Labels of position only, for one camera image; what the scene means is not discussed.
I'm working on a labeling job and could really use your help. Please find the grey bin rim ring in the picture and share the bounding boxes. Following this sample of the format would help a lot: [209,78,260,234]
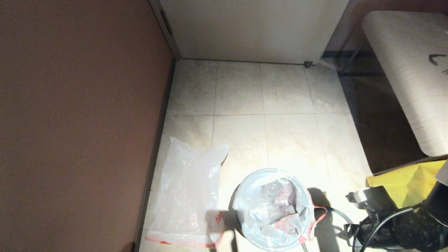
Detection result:
[300,206,356,252]

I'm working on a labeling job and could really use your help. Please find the white red-printed trash bag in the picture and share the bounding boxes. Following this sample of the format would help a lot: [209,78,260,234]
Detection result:
[233,168,328,252]

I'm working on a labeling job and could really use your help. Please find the yellow plastic bag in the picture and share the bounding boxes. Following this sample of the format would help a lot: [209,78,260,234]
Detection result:
[366,159,448,211]

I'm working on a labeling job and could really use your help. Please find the black round trash bin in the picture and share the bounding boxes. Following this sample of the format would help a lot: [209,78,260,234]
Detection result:
[232,185,315,252]

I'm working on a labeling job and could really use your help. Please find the white plastic bag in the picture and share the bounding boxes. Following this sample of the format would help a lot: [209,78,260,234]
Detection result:
[145,136,230,248]

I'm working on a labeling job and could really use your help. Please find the clear plastic bottle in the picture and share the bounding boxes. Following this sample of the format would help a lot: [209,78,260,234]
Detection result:
[262,180,282,197]

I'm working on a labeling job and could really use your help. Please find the beige woodgrain table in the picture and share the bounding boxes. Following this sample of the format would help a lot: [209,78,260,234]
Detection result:
[362,10,448,157]

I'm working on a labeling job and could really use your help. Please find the thin metal table leg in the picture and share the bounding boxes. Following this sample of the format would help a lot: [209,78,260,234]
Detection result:
[337,35,385,77]

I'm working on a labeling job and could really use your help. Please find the dark baseboard strip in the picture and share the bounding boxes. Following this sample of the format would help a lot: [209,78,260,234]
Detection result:
[132,58,176,252]

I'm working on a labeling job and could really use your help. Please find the white door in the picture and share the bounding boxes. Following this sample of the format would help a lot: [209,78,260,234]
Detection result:
[159,0,350,65]

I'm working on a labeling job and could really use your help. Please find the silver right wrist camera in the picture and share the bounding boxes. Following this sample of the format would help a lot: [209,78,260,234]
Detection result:
[344,223,355,246]

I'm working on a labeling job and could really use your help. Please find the grey door frame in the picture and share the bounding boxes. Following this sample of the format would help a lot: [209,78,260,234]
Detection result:
[149,0,182,60]

